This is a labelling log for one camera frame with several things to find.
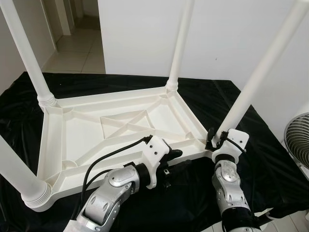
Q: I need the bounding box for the black left gripper power cable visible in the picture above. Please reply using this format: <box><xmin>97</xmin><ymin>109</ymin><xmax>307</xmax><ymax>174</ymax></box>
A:
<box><xmin>80</xmin><ymin>164</ymin><xmax>135</xmax><ymax>213</ymax></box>

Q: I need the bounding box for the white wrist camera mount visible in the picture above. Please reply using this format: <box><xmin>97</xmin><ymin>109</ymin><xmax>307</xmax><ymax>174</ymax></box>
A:
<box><xmin>212</xmin><ymin>130</ymin><xmax>249</xmax><ymax>165</ymax></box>
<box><xmin>141</xmin><ymin>136</ymin><xmax>170</xmax><ymax>189</ymax></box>

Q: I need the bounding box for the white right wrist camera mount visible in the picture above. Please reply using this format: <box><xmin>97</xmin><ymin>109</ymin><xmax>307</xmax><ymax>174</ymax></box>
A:
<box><xmin>212</xmin><ymin>130</ymin><xmax>249</xmax><ymax>165</ymax></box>

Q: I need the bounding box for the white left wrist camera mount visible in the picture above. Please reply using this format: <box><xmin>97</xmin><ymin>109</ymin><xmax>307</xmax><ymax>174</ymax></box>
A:
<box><xmin>141</xmin><ymin>136</ymin><xmax>170</xmax><ymax>189</ymax></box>

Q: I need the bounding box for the white round floor fan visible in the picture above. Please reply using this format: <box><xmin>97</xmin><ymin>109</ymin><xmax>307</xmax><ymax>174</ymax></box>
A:
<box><xmin>284</xmin><ymin>114</ymin><xmax>309</xmax><ymax>167</ymax></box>

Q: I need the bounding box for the white plastic children table top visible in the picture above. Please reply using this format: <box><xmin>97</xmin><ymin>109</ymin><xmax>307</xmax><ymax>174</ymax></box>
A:
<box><xmin>22</xmin><ymin>80</ymin><xmax>215</xmax><ymax>211</ymax></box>

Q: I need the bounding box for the black tablecloth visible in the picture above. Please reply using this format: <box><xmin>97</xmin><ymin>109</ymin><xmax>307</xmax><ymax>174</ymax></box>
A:
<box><xmin>0</xmin><ymin>72</ymin><xmax>309</xmax><ymax>232</ymax></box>

